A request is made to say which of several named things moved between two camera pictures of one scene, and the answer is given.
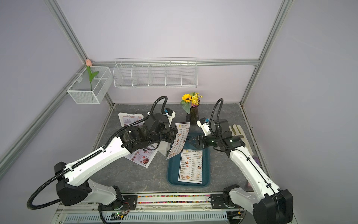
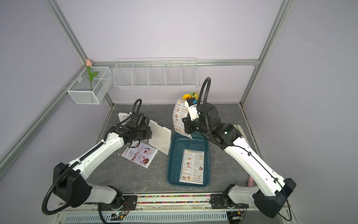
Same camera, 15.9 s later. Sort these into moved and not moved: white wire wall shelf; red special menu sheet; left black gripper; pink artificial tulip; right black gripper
Moved: left black gripper; right black gripper
Not moved: white wire wall shelf; red special menu sheet; pink artificial tulip
